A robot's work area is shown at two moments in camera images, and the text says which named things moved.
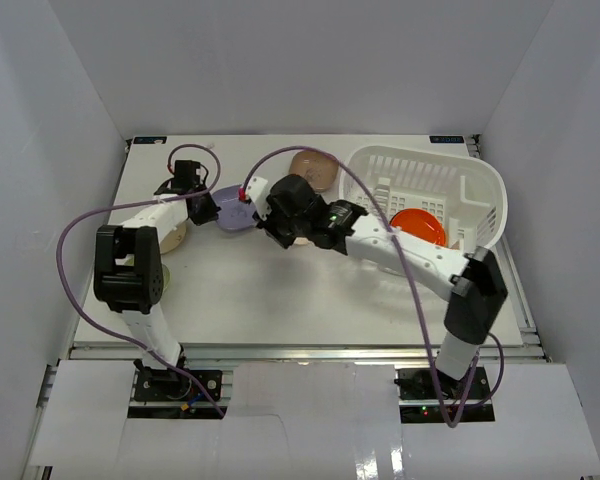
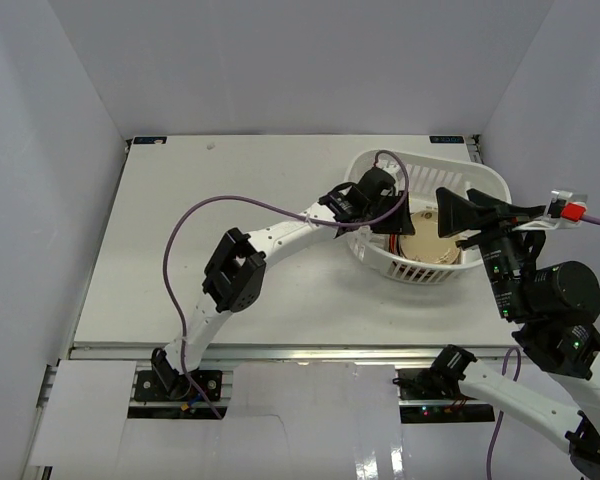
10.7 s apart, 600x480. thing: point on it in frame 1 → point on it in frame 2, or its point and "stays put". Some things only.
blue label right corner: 446,139 stays put
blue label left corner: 149,139 stays put
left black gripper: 203,209 → 385,201
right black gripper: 269,225 → 455,214
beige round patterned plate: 173,238 → 426,244
